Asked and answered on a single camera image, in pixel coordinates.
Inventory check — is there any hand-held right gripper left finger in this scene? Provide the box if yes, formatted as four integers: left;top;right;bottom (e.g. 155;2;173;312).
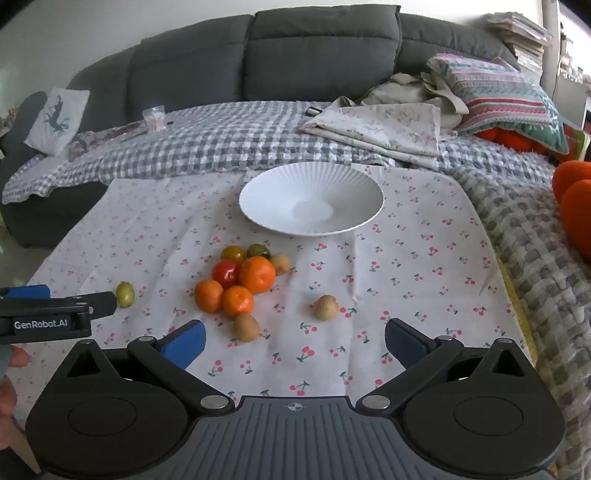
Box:
60;320;234;414

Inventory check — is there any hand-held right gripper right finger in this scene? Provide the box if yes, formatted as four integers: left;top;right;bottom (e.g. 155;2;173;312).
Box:
358;318;532;412

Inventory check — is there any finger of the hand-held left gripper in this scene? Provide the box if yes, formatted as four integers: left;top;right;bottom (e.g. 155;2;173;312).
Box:
87;292;118;319
0;285;51;302

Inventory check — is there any small orange mandarin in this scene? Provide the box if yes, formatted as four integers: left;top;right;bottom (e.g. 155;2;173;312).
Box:
223;285;255;318
194;280;225;313

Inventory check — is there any red tomato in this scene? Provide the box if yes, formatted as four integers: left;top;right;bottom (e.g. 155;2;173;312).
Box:
212;260;241;289

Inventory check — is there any large orange mandarin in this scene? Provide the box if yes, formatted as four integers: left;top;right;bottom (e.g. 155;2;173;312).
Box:
239;256;278;295

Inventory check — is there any white ribbed plate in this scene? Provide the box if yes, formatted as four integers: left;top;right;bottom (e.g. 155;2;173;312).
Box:
239;161;385;237

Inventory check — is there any person's left hand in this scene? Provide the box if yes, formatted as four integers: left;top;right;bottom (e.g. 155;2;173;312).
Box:
0;345;30;451

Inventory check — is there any cherry print cloth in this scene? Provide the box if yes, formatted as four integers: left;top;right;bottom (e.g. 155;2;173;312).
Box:
7;166;539;416

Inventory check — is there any chunky grey knit blanket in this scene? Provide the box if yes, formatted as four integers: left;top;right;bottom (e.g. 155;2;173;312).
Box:
438;138;591;467

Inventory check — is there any dark floral cloth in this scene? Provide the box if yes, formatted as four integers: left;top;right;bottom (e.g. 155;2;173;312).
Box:
67;121;151;160

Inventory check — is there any white deer print pillow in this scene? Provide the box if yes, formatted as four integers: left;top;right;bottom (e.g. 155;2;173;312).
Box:
24;88;90;155

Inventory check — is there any clear plastic cup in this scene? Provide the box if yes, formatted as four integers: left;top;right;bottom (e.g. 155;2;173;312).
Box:
142;106;167;134

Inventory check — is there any folded floral sheet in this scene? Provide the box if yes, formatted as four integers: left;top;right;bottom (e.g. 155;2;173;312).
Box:
298;96;441;169

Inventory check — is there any orange plush toy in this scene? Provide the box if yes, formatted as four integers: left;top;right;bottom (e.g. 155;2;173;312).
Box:
551;161;591;263
475;127;552;152

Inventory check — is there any beige crumpled cloth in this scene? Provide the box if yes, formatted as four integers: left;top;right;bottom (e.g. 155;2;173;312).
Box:
360;71;469;130

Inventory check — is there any striped patterned pillow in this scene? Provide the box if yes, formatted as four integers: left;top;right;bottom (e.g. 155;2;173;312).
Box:
426;53;570;155

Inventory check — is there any grey sofa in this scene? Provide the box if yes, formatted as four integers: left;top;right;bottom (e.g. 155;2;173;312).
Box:
0;9;522;250

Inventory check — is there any stack of books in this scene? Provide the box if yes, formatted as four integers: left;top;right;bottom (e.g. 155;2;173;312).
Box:
482;11;555;75

